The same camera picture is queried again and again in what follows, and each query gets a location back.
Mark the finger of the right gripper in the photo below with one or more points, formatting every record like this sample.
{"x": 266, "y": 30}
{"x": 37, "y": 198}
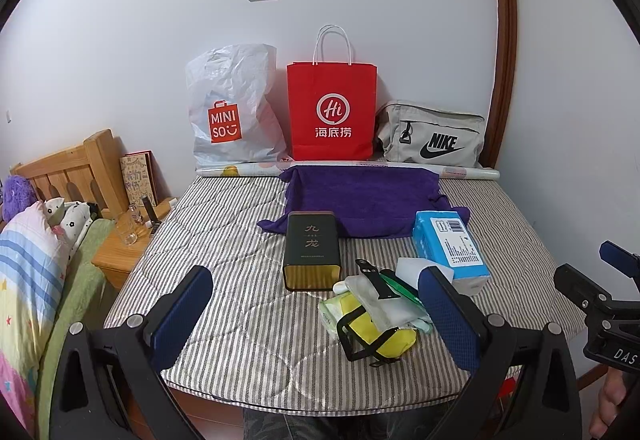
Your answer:
{"x": 622, "y": 260}
{"x": 579, "y": 289}

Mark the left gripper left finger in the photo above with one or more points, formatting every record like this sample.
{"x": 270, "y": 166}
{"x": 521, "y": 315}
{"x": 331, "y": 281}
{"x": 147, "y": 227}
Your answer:
{"x": 170, "y": 322}

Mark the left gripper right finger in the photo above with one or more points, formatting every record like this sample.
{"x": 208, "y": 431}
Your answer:
{"x": 467, "y": 334}

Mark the white foam block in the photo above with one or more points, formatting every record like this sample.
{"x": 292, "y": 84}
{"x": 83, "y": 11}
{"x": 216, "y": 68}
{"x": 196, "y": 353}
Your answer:
{"x": 409, "y": 270}

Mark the green snack packet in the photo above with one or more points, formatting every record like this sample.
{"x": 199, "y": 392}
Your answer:
{"x": 401, "y": 287}

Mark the yellow zip pouch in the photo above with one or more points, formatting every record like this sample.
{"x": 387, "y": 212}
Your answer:
{"x": 361, "y": 339}

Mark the green tissue pack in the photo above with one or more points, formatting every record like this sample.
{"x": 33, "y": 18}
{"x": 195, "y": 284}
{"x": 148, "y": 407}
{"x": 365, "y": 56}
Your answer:
{"x": 333, "y": 309}

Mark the person's right hand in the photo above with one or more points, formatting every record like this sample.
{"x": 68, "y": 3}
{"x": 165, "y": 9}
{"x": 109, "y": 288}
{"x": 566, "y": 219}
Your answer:
{"x": 610, "y": 398}

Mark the wooden nightstand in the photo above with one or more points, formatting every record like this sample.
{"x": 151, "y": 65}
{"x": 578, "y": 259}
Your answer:
{"x": 117, "y": 260}

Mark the green bed sheet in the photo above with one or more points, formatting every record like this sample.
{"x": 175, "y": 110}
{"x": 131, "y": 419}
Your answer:
{"x": 87, "y": 297}

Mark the blue tissue pack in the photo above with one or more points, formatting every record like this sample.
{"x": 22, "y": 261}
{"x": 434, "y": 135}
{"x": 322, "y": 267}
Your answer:
{"x": 442, "y": 237}

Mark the small dark bottle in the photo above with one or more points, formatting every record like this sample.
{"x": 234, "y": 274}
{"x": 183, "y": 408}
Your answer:
{"x": 153, "y": 220}

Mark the glass cup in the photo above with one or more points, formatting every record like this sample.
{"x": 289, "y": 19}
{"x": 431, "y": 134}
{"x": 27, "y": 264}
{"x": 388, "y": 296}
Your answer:
{"x": 127, "y": 224}

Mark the dotted white plush toy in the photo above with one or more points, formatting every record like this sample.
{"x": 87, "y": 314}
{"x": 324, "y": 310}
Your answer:
{"x": 73, "y": 217}

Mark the purple towel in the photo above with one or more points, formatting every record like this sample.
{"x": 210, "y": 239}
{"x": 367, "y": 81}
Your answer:
{"x": 368, "y": 202}

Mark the patterned book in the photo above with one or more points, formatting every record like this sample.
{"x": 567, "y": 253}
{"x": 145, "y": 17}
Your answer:
{"x": 138, "y": 177}

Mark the dark green tin box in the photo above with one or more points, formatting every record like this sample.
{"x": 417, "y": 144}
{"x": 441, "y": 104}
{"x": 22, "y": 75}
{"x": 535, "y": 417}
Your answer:
{"x": 312, "y": 260}

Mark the wooden headboard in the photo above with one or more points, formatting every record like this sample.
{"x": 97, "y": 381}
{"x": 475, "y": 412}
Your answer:
{"x": 89, "y": 172}

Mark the purple plush toy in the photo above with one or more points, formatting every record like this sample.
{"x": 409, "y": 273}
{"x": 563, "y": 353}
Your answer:
{"x": 17, "y": 195}

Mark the grey Nike pouch bag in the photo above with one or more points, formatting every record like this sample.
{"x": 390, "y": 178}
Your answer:
{"x": 414, "y": 133}

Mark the white Miniso plastic bag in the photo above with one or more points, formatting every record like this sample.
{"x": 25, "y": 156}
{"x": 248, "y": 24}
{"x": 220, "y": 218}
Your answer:
{"x": 231, "y": 118}

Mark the red Haidilao paper bag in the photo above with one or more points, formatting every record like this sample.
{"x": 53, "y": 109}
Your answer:
{"x": 332, "y": 105}

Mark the brown wooden door frame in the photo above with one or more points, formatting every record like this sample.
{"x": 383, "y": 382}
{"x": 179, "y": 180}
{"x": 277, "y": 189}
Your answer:
{"x": 501, "y": 96}

